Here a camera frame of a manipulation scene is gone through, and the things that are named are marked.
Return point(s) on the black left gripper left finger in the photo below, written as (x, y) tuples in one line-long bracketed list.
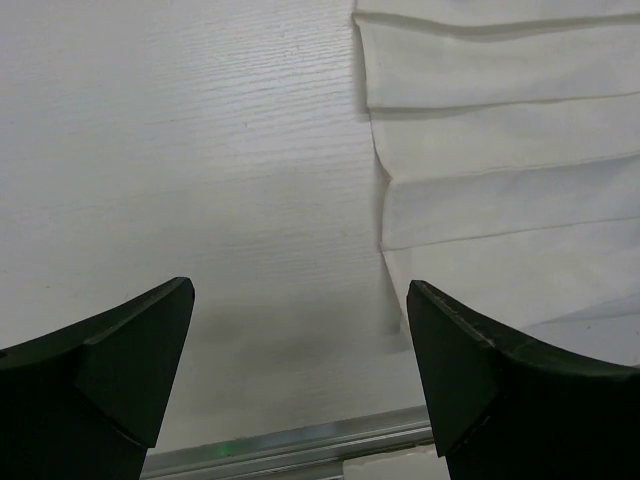
[(88, 401)]

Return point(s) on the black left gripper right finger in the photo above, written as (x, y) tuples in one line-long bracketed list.
[(504, 405)]

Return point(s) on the white pleated skirt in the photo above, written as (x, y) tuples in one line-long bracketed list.
[(509, 132)]

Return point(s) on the aluminium table edge rail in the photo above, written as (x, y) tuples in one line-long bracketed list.
[(316, 451)]

